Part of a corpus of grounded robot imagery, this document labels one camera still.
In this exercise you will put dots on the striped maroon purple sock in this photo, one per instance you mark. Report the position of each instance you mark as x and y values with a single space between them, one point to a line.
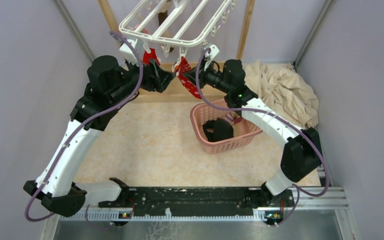
232 118

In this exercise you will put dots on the red patterned sock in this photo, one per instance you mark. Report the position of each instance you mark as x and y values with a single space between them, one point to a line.
148 53
182 69

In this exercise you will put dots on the pink plastic laundry basket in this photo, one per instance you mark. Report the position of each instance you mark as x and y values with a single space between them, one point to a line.
244 132

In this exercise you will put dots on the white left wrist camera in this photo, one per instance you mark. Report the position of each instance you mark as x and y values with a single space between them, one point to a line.
132 54

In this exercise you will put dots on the wooden drying rack frame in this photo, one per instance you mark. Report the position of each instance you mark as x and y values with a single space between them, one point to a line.
176 91

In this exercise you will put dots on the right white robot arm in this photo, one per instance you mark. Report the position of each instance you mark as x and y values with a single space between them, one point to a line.
301 147

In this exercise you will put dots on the beige crumpled cloth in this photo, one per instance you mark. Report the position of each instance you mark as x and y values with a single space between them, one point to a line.
284 91

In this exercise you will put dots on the beige brown sock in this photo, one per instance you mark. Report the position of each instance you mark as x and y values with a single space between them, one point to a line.
162 15

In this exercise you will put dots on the white plastic clip hanger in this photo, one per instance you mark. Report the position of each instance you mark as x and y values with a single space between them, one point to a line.
192 22

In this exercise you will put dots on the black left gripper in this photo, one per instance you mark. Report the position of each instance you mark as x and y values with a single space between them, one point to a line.
156 78

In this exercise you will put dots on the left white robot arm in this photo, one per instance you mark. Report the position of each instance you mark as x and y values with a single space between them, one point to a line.
110 87

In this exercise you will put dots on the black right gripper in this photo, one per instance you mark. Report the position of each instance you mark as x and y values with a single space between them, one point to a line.
191 74

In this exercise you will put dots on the black sock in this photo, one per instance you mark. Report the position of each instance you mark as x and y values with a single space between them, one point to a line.
226 129
212 130

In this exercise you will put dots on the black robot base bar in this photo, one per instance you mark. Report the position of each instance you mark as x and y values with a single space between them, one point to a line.
200 203

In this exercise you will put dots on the red plain sock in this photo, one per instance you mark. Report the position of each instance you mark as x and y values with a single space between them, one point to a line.
133 31

